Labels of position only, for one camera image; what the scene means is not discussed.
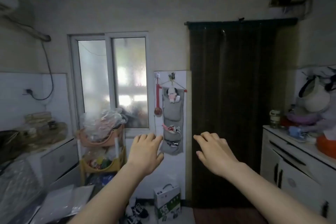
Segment white green carton with handle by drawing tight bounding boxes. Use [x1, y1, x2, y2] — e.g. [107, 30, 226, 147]
[153, 183, 182, 221]

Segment person's left hand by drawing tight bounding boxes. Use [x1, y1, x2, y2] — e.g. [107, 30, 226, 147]
[126, 133, 165, 177]

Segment green lidded jar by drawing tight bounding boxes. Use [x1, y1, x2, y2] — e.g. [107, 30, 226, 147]
[269, 109, 281, 129]

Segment clear crumpled plastic bags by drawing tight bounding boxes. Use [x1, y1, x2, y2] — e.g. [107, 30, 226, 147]
[79, 108, 128, 142]

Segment white framed frosted window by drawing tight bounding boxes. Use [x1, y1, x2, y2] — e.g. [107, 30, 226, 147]
[67, 31, 150, 138]

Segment blue small packet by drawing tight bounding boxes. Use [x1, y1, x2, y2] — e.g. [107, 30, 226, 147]
[288, 126, 303, 138]

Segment wrapped air conditioner pipe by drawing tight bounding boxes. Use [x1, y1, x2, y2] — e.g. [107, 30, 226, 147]
[0, 14, 51, 42]

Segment black white sneakers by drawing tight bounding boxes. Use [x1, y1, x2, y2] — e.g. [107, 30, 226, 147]
[120, 200, 151, 224]

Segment pile of brown packages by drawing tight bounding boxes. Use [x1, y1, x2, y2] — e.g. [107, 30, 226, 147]
[24, 112, 68, 149]

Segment orange tiered plastic rack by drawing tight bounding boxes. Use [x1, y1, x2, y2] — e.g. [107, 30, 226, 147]
[76, 124, 127, 185]

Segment person's left forearm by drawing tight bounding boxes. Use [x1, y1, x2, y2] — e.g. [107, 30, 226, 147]
[68, 163, 143, 224]

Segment white sun visor hat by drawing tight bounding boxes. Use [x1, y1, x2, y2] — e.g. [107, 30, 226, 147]
[296, 75, 332, 113]

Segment orange plastic container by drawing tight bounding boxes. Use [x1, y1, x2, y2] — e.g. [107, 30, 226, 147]
[316, 134, 336, 159]

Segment dark door curtain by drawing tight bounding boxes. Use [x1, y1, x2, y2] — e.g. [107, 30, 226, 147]
[188, 21, 285, 209]

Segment red hanging ornament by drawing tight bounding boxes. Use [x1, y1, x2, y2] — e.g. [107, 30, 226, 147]
[154, 76, 162, 117]

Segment grey hanging pocket organiser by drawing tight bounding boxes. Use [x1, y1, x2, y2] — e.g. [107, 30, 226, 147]
[159, 86, 185, 155]

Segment white cabinet with black handles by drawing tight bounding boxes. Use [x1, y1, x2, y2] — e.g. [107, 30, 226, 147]
[259, 125, 336, 222]

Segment person's right forearm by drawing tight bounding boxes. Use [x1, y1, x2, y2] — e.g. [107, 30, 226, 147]
[223, 162, 332, 224]

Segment person's right hand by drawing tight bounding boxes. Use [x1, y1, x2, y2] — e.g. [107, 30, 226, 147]
[193, 132, 240, 179]

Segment wooden hanger with red tips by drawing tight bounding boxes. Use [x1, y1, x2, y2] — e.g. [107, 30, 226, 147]
[157, 79, 188, 93]

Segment dark plastic bag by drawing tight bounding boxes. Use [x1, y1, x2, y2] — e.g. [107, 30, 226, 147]
[0, 129, 27, 164]

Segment white flat plastic bags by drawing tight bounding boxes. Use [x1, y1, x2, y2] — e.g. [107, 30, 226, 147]
[30, 184, 95, 224]

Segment purple plastic basin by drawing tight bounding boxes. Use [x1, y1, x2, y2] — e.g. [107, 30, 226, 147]
[286, 110, 323, 126]

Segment black power cable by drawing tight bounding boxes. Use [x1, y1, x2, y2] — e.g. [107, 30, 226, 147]
[24, 40, 54, 101]

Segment dark curtain rod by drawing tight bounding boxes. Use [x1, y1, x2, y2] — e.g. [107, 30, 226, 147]
[184, 17, 299, 27]

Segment small plush toy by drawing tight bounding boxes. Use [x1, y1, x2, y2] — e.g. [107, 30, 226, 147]
[167, 86, 178, 104]

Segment white low cabinet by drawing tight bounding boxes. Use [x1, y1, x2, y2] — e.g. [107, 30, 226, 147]
[26, 137, 82, 191]

